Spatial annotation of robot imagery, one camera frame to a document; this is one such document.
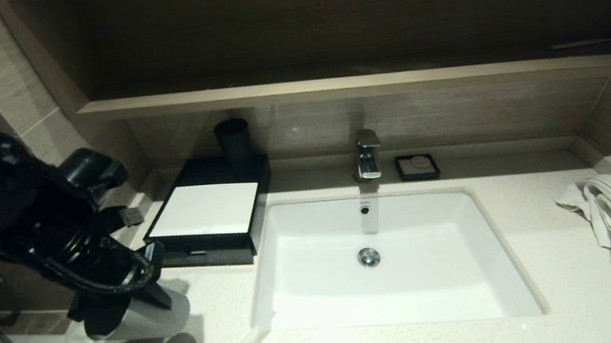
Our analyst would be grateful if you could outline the grey plastic cup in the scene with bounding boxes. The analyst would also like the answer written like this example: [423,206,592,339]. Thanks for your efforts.
[83,282,195,343]

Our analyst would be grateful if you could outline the black drawer amenity box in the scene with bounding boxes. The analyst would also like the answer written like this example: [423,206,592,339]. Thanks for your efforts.
[134,150,283,277]

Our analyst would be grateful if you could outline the black plastic cup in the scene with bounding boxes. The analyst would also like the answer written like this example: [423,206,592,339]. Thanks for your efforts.
[214,116,255,169]

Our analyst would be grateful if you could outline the chrome sink drain plug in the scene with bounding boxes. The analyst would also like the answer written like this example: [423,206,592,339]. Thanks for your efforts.
[356,246,382,269]

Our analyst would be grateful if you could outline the chrome faucet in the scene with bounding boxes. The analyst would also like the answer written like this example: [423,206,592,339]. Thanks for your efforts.
[349,128,386,183]

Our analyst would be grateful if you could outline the black square soap dish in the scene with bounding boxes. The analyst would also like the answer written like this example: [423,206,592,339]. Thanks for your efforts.
[393,151,442,185]

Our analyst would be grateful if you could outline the white ceramic sink basin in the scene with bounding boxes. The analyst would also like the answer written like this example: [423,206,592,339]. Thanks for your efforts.
[236,169,549,343]

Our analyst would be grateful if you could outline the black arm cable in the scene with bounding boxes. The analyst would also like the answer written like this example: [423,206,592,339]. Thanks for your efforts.
[0,181,159,311]

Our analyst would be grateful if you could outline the wooden wall shelf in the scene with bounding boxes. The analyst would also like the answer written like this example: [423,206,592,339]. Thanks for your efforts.
[78,34,611,145]

